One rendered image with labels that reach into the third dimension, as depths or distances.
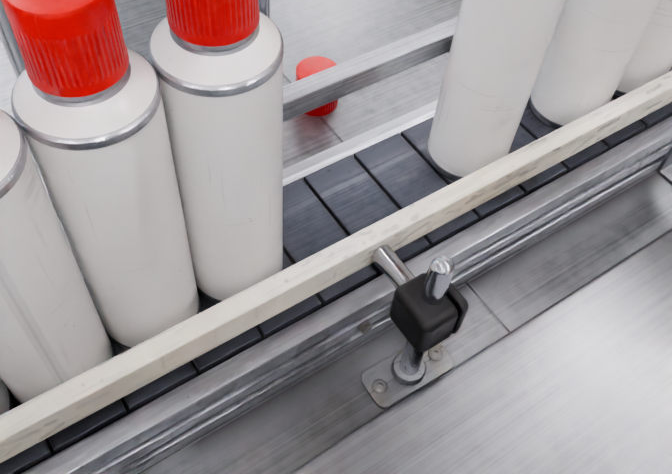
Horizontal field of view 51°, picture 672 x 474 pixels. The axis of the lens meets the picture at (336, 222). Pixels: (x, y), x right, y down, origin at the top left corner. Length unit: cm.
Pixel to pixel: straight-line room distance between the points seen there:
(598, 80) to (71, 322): 34
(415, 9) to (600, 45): 24
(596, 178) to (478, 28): 16
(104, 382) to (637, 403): 27
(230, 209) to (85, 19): 12
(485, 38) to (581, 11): 9
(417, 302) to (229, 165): 12
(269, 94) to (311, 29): 35
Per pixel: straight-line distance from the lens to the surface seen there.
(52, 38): 24
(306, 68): 54
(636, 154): 52
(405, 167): 46
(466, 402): 38
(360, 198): 44
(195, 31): 26
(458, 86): 41
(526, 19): 37
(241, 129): 28
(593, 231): 53
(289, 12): 65
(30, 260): 28
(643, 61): 53
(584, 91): 49
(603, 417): 40
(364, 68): 40
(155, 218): 30
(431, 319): 35
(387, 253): 38
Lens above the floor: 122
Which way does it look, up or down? 53 degrees down
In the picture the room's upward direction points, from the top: 6 degrees clockwise
